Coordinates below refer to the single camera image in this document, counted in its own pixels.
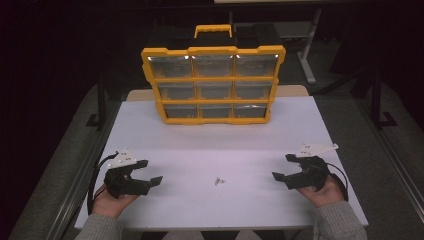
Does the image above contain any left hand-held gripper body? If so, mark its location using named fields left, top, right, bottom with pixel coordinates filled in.
left=103, top=148, right=138, bottom=200

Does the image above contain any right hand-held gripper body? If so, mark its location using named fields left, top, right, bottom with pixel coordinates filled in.
left=294, top=143, right=339, bottom=193

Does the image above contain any clear plastic drawer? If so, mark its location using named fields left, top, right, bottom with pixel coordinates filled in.
left=157, top=82, right=196, bottom=101

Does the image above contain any yellow black organizer cabinet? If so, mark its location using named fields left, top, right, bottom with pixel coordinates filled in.
left=140, top=23, right=287, bottom=126

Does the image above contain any person's right hand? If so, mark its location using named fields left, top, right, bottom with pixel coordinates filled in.
left=297, top=176, right=346, bottom=208

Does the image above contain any person's left hand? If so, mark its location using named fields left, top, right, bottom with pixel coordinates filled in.
left=92, top=191, right=139, bottom=219

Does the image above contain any black metal stand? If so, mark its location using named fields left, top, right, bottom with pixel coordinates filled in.
left=85, top=74, right=108, bottom=131
left=371, top=69, right=398, bottom=130

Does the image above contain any grid of clear drawers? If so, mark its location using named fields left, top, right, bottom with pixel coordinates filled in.
left=147, top=54, right=279, bottom=119

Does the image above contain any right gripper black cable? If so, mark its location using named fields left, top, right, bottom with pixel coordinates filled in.
left=326, top=162, right=349, bottom=203

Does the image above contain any metal floor rail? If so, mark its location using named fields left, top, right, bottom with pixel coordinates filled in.
left=46, top=99, right=123, bottom=240
left=354, top=98, right=424, bottom=214

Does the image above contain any white metal desk frame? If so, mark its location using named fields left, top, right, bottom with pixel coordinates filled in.
left=233, top=9, right=323, bottom=85

